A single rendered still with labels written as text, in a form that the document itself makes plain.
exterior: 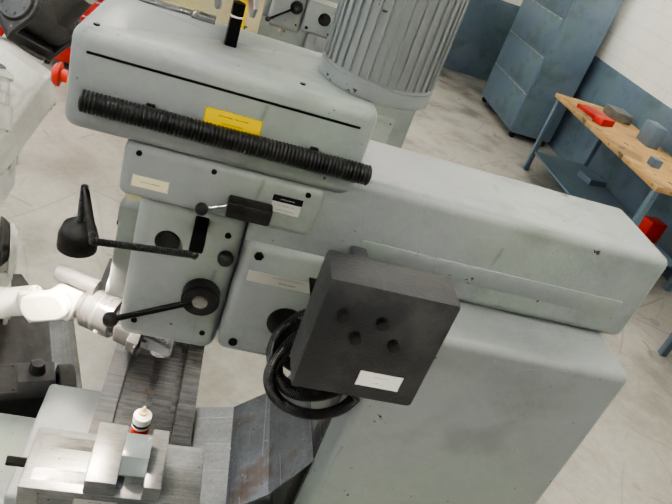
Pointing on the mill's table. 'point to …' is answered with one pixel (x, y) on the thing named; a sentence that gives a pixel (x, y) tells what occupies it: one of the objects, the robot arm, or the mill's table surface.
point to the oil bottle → (141, 421)
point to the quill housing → (177, 271)
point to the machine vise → (136, 490)
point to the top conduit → (222, 137)
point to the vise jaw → (105, 459)
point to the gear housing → (215, 185)
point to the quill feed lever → (191, 298)
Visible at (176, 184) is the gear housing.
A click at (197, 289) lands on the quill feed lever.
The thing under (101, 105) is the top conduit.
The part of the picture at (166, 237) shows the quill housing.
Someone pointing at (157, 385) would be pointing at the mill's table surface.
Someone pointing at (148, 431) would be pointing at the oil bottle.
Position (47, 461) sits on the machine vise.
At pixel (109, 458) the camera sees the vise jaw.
